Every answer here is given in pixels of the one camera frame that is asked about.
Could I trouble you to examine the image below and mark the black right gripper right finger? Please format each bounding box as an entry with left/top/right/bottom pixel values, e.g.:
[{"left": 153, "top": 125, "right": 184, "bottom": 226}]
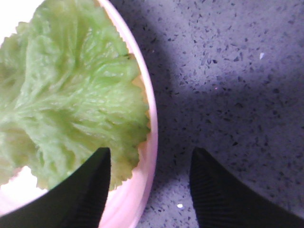
[{"left": 190, "top": 148, "right": 304, "bottom": 228}]

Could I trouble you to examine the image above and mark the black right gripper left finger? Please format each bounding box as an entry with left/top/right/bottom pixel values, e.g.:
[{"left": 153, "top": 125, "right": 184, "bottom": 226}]
[{"left": 0, "top": 148, "right": 111, "bottom": 228}]

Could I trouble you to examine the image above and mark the pink round plate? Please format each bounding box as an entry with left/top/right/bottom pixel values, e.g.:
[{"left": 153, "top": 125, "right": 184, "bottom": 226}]
[{"left": 0, "top": 0, "right": 158, "bottom": 228}]

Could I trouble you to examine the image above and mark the green lettuce leaf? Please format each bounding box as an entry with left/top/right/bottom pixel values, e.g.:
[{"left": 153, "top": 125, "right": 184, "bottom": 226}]
[{"left": 0, "top": 0, "right": 150, "bottom": 190}]

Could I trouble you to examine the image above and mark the grey stone countertop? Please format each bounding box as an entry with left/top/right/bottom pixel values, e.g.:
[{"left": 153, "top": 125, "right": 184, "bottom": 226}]
[{"left": 113, "top": 0, "right": 304, "bottom": 228}]

